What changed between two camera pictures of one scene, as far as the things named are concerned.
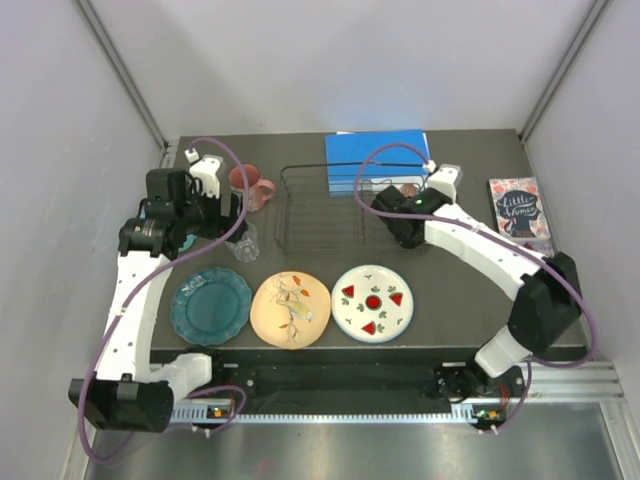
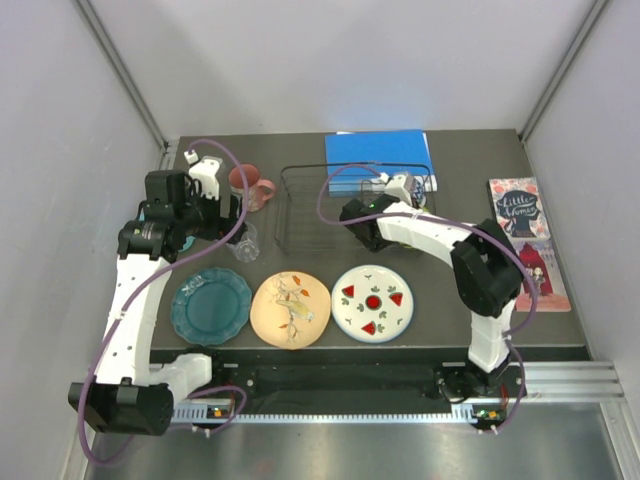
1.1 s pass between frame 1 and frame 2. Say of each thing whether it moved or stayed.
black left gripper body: stayed
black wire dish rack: stayed
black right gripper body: moved
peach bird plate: stayed
